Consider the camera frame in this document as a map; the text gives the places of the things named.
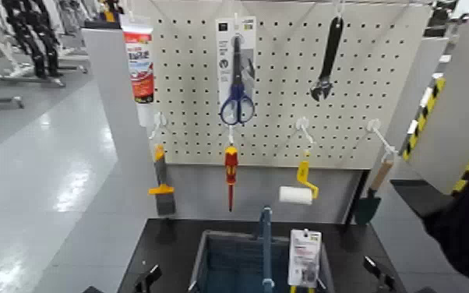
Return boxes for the teal crate with grey rim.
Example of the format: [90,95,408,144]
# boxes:
[188,229,336,293]

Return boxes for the black adjustable wrench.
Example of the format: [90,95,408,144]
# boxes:
[309,16,345,103]

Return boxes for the white packaged item card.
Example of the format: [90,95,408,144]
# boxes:
[287,228,323,289]

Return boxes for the black flat shelf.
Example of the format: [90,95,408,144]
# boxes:
[390,178,457,218]

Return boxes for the red yellow screwdriver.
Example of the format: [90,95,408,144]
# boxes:
[224,146,239,213]

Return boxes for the red white glue tube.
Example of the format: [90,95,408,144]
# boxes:
[119,14,156,128]

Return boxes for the cream perforated pegboard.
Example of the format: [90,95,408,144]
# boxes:
[146,0,434,171]

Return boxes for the scissors card package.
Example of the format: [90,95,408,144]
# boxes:
[216,16,258,108]

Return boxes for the black robot on stand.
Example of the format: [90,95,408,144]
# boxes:
[1,0,67,88]

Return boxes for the wooden handled dark trowel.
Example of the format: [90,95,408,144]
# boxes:
[354,159,395,226]

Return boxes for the orange handled scraper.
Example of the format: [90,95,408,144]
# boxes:
[148,143,177,217]

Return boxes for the yellow handled white paint roller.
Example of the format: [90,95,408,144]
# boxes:
[279,160,320,206]

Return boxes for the blue handled scissors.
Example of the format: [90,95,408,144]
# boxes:
[219,34,256,126]

